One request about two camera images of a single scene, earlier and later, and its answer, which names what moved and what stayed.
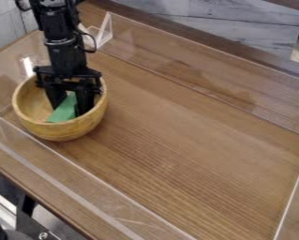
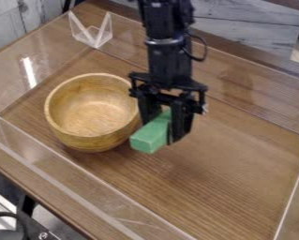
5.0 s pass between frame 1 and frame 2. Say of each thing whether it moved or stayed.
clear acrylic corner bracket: stayed
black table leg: stayed
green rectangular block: moved
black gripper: moved
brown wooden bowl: moved
